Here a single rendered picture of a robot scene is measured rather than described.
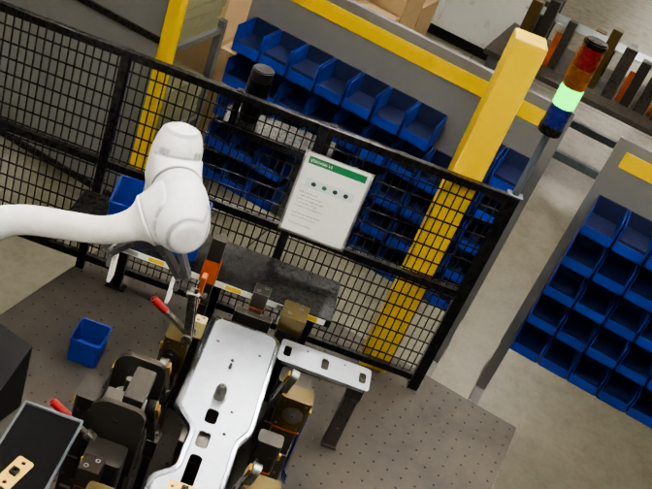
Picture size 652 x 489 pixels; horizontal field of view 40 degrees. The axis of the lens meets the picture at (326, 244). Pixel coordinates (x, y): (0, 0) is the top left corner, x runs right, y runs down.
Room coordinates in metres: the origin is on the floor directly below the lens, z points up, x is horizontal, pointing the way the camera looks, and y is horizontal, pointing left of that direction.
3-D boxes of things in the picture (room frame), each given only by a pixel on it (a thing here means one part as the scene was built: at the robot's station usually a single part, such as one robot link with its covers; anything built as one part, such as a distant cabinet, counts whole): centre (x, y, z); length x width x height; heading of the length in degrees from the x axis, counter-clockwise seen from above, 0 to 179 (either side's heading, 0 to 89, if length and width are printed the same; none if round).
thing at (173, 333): (1.90, 0.30, 0.87); 0.10 x 0.07 x 0.35; 94
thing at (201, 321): (1.99, 0.25, 0.88); 0.04 x 0.04 x 0.37; 4
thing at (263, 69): (2.54, 0.38, 1.52); 0.07 x 0.07 x 0.18
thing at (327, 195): (2.47, 0.05, 1.30); 0.23 x 0.02 x 0.31; 94
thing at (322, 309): (2.34, 0.35, 1.01); 0.90 x 0.22 x 0.03; 94
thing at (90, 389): (1.57, 0.41, 0.89); 0.09 x 0.08 x 0.38; 94
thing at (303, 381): (2.00, -0.08, 0.84); 0.12 x 0.07 x 0.28; 94
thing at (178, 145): (1.53, 0.34, 1.80); 0.13 x 0.11 x 0.16; 27
